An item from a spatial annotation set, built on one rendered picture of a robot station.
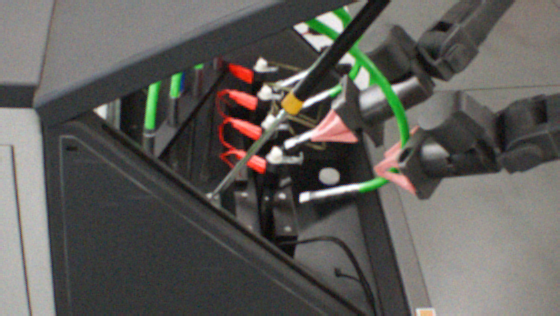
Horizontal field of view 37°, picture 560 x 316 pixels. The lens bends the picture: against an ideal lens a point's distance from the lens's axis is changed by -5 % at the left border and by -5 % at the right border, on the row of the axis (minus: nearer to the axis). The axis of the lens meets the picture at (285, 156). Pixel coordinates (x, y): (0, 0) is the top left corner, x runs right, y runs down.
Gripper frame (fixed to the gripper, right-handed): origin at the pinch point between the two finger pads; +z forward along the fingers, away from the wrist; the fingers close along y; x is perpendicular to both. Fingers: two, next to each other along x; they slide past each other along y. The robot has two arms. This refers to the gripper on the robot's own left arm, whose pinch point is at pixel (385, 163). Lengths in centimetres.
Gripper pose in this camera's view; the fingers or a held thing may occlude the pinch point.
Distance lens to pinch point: 124.6
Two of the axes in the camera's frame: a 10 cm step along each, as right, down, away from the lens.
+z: -6.3, 0.9, 7.7
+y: -5.6, 6.4, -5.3
